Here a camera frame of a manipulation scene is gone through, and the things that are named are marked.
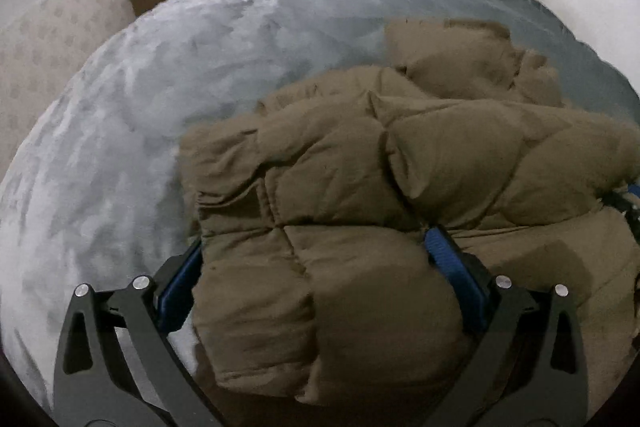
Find grey plush bed blanket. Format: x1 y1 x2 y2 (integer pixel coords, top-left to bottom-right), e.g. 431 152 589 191
1 0 639 411

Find brown puffer jacket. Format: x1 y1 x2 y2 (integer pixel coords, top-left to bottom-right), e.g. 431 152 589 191
180 20 639 426

